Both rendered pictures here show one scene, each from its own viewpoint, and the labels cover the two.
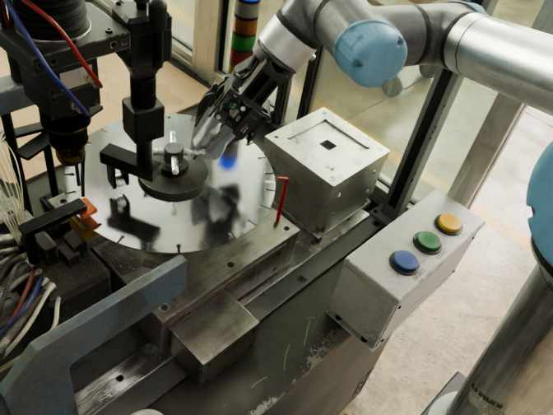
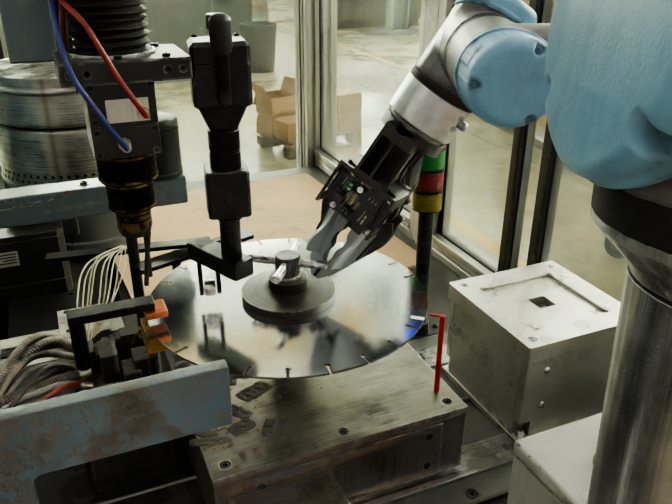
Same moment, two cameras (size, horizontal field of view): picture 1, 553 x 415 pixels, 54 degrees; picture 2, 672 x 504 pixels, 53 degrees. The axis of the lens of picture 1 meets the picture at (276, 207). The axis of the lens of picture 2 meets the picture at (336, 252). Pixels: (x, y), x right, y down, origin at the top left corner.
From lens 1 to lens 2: 31 cm
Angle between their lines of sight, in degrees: 31
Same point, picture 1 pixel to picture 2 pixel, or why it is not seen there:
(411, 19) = not seen: hidden behind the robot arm
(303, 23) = (437, 69)
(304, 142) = (506, 295)
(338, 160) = (551, 321)
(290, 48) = (422, 104)
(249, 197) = (377, 330)
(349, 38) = (467, 53)
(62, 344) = (18, 432)
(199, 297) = (279, 463)
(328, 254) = not seen: hidden behind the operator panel
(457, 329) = not seen: outside the picture
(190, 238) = (269, 362)
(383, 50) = (511, 60)
